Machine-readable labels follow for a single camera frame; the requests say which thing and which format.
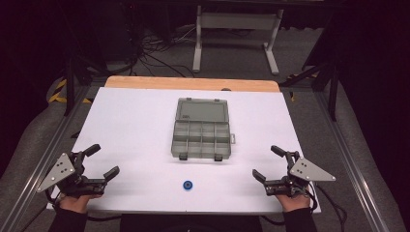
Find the white table sheet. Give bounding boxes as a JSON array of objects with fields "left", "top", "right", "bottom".
[{"left": 46, "top": 86, "right": 322, "bottom": 215}]

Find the yellow black hazard tape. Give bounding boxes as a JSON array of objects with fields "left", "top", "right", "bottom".
[{"left": 47, "top": 78, "right": 93, "bottom": 104}]

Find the person's left hand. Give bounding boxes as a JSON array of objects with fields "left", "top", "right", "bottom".
[{"left": 59, "top": 193, "right": 102, "bottom": 214}]

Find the person's dark torso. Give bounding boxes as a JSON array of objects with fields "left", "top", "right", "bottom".
[{"left": 120, "top": 214, "right": 263, "bottom": 232}]

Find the right hand-held gripper cable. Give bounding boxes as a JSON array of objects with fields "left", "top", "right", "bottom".
[{"left": 308, "top": 182, "right": 348, "bottom": 226}]

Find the person's right hand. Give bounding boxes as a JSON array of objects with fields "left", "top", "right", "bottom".
[{"left": 276, "top": 192, "right": 311, "bottom": 213}]

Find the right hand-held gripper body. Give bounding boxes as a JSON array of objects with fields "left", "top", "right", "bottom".
[{"left": 263, "top": 151, "right": 337, "bottom": 198}]

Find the black metal stand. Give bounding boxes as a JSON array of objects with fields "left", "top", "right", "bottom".
[
  {"left": 279, "top": 56, "right": 340, "bottom": 123},
  {"left": 63, "top": 54, "right": 109, "bottom": 117}
]

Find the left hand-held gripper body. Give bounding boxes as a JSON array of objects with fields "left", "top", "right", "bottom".
[{"left": 37, "top": 151, "right": 107, "bottom": 198}]

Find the aluminium rail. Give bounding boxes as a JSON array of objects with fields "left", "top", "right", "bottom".
[
  {"left": 0, "top": 86, "right": 95, "bottom": 232},
  {"left": 313, "top": 91, "right": 392, "bottom": 232}
]

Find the tangle of black floor cables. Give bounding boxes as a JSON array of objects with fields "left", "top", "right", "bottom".
[{"left": 127, "top": 25, "right": 196, "bottom": 78}]

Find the clear grey compartment box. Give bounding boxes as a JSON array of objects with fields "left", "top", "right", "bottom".
[{"left": 170, "top": 97, "right": 237, "bottom": 162}]

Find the white metal stand frame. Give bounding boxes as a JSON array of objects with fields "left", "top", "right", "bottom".
[{"left": 191, "top": 5, "right": 285, "bottom": 76}]

